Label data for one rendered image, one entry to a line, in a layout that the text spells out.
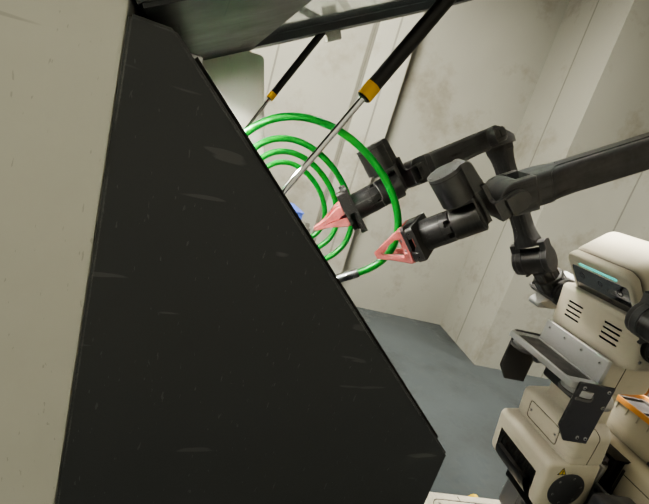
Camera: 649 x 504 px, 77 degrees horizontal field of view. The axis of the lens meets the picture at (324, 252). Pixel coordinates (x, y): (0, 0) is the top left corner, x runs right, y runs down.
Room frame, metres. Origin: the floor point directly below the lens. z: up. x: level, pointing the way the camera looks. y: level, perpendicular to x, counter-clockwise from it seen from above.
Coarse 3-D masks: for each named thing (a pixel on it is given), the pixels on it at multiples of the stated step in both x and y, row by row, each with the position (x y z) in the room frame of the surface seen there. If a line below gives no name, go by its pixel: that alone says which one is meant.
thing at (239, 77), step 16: (208, 64) 1.07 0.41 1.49; (224, 64) 1.09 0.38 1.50; (240, 64) 1.10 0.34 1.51; (256, 64) 1.12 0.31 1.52; (224, 80) 1.09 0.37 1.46; (240, 80) 1.11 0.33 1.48; (256, 80) 1.12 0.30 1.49; (224, 96) 1.09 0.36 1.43; (240, 96) 1.11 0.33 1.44; (256, 96) 1.12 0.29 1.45; (240, 112) 1.11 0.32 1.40
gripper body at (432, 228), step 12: (420, 216) 0.76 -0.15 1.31; (432, 216) 0.72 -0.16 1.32; (444, 216) 0.70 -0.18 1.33; (408, 228) 0.69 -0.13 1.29; (420, 228) 0.71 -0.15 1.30; (432, 228) 0.70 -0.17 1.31; (444, 228) 0.69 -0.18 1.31; (420, 240) 0.70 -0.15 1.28; (432, 240) 0.70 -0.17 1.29; (444, 240) 0.70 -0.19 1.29; (456, 240) 0.70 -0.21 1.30; (420, 252) 0.69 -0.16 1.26
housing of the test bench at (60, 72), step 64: (0, 0) 0.36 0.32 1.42; (64, 0) 0.37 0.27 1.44; (128, 0) 0.39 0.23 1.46; (0, 64) 0.36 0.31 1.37; (64, 64) 0.37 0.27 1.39; (0, 128) 0.36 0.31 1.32; (64, 128) 0.38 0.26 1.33; (0, 192) 0.36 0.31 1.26; (64, 192) 0.38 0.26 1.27; (0, 256) 0.36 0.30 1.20; (64, 256) 0.38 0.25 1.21; (0, 320) 0.36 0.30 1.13; (64, 320) 0.38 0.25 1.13; (0, 384) 0.37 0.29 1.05; (64, 384) 0.39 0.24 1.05; (0, 448) 0.37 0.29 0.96
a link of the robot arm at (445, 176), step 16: (464, 160) 0.68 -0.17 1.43; (432, 176) 0.69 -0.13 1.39; (448, 176) 0.66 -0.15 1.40; (464, 176) 0.67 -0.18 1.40; (448, 192) 0.67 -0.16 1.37; (464, 192) 0.67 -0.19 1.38; (480, 192) 0.70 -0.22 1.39; (512, 192) 0.67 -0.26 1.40; (528, 192) 0.66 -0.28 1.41; (448, 208) 0.68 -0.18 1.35; (496, 208) 0.67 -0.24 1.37; (512, 208) 0.66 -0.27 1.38
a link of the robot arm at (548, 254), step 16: (496, 144) 1.17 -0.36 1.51; (512, 144) 1.24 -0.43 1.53; (496, 160) 1.23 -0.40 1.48; (512, 160) 1.23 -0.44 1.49; (512, 224) 1.21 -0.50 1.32; (528, 224) 1.19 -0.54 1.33; (528, 240) 1.18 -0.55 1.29; (544, 240) 1.17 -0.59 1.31; (512, 256) 1.22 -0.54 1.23; (544, 256) 1.15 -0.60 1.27
